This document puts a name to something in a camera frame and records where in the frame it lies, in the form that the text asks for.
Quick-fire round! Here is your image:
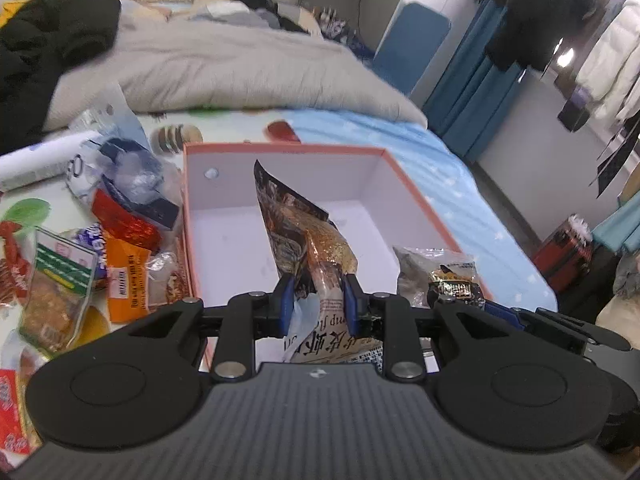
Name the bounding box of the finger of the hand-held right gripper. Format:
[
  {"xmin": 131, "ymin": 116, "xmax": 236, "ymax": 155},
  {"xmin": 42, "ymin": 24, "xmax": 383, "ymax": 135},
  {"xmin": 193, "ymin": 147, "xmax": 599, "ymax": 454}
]
[{"xmin": 484, "ymin": 301, "xmax": 632, "ymax": 356}]

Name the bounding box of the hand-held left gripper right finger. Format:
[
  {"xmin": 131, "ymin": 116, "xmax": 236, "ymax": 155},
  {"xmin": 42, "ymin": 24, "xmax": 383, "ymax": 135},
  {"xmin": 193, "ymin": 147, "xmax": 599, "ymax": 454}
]
[{"xmin": 342, "ymin": 274, "xmax": 521, "ymax": 383}]

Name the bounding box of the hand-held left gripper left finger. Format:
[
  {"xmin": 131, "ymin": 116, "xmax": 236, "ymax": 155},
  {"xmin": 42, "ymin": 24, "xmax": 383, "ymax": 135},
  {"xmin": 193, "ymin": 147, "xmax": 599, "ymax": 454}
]
[{"xmin": 117, "ymin": 275, "xmax": 297, "ymax": 383}]

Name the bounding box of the dark and gold snack packet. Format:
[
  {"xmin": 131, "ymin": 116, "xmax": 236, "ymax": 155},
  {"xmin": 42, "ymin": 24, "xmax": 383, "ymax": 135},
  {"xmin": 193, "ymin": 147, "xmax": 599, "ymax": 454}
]
[{"xmin": 252, "ymin": 159, "xmax": 387, "ymax": 364}]

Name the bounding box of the clear grey nut snack packet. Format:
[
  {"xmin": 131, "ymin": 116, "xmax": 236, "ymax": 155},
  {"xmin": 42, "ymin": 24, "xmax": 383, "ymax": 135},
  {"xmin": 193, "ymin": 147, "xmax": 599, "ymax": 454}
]
[{"xmin": 392, "ymin": 245, "xmax": 488, "ymax": 312}]

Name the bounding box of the orange cardboard box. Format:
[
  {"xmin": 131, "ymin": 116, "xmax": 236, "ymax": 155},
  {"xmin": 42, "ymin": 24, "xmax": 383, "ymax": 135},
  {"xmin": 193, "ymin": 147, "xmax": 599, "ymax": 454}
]
[{"xmin": 180, "ymin": 141, "xmax": 495, "ymax": 373}]

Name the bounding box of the orange snack packet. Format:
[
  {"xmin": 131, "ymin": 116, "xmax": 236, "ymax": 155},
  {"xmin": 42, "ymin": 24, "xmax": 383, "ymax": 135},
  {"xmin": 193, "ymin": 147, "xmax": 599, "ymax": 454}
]
[{"xmin": 106, "ymin": 237, "xmax": 157, "ymax": 323}]

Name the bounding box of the blue and white snack packet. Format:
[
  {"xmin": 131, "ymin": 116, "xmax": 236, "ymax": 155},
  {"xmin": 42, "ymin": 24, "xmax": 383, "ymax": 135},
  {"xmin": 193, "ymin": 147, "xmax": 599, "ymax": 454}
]
[{"xmin": 60, "ymin": 222, "xmax": 109, "ymax": 291}]

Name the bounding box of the green label snack packet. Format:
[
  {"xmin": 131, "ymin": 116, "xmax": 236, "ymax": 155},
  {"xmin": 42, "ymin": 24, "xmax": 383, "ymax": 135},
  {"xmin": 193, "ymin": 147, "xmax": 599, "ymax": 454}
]
[{"xmin": 17, "ymin": 227, "xmax": 98, "ymax": 358}]

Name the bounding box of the red sausage snack packet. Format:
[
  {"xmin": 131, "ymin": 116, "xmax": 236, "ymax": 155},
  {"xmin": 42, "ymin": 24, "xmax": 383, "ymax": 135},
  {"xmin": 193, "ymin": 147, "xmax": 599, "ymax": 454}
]
[{"xmin": 0, "ymin": 220, "xmax": 34, "ymax": 307}]

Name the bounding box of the red suitcase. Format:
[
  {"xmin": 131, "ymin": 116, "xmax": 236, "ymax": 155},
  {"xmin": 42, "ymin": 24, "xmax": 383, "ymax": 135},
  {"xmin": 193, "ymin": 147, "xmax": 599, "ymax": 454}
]
[{"xmin": 532, "ymin": 215, "xmax": 596, "ymax": 296}]

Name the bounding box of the cream cloth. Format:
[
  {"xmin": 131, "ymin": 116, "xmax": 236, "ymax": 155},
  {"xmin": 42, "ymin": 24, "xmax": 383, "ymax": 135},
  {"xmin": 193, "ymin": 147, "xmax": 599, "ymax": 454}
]
[{"xmin": 595, "ymin": 290, "xmax": 640, "ymax": 337}]

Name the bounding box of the cyan cloth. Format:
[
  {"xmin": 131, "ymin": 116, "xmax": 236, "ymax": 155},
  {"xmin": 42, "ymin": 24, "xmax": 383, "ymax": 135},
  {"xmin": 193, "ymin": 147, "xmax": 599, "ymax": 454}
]
[{"xmin": 592, "ymin": 200, "xmax": 640, "ymax": 256}]

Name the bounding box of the shiny red snack packet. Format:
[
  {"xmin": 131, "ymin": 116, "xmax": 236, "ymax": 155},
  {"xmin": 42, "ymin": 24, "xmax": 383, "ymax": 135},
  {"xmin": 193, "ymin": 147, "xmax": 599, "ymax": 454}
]
[{"xmin": 91, "ymin": 189, "xmax": 163, "ymax": 253}]

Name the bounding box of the clear plastic bag blue print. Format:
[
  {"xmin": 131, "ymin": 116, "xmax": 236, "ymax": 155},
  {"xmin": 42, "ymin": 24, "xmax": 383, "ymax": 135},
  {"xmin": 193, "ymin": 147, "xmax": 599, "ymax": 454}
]
[{"xmin": 65, "ymin": 82, "xmax": 183, "ymax": 233}]

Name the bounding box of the dark hanging garment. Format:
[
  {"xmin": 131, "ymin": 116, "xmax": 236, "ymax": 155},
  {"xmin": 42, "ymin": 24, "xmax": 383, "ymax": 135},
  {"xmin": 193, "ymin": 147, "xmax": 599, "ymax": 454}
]
[{"xmin": 557, "ymin": 85, "xmax": 594, "ymax": 133}]

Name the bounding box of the blue curtain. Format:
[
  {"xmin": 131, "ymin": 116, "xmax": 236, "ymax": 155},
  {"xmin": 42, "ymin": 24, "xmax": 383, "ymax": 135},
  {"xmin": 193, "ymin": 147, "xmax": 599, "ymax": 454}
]
[{"xmin": 422, "ymin": 0, "xmax": 526, "ymax": 162}]

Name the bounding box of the grey duvet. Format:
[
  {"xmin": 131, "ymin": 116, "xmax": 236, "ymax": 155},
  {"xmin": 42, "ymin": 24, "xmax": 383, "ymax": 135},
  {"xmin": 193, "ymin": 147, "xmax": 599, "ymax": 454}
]
[{"xmin": 42, "ymin": 25, "xmax": 429, "ymax": 132}]

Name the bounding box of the chair with blue cover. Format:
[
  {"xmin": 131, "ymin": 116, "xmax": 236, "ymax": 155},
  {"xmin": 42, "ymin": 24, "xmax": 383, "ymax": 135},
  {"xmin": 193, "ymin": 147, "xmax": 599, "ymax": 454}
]
[{"xmin": 372, "ymin": 1, "xmax": 452, "ymax": 97}]

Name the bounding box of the hanging white puffer jacket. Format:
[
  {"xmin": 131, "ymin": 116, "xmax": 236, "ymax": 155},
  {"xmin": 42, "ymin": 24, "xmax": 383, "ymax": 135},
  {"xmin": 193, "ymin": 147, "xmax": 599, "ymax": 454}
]
[{"xmin": 575, "ymin": 7, "xmax": 640, "ymax": 122}]

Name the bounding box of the group of small bottles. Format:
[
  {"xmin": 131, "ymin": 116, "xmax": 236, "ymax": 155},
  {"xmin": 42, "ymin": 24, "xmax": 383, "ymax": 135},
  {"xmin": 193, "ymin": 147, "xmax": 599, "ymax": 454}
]
[{"xmin": 320, "ymin": 7, "xmax": 373, "ymax": 58}]

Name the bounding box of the white paper roll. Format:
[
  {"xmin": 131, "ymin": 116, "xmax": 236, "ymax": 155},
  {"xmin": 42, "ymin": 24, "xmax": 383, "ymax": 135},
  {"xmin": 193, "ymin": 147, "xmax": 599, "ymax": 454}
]
[{"xmin": 0, "ymin": 130, "xmax": 103, "ymax": 192}]

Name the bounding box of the pile of clothes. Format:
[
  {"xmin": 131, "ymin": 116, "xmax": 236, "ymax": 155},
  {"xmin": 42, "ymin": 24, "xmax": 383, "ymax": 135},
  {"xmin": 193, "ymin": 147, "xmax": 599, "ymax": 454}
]
[{"xmin": 190, "ymin": 0, "xmax": 326, "ymax": 38}]

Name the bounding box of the hanging black coat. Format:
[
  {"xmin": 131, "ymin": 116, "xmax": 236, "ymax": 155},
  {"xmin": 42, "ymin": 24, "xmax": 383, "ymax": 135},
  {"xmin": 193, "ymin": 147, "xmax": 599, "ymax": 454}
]
[{"xmin": 485, "ymin": 0, "xmax": 599, "ymax": 73}]

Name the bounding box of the black jacket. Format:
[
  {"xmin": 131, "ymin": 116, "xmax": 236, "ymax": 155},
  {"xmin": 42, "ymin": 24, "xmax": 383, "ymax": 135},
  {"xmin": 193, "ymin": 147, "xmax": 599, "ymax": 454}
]
[{"xmin": 0, "ymin": 0, "xmax": 122, "ymax": 155}]

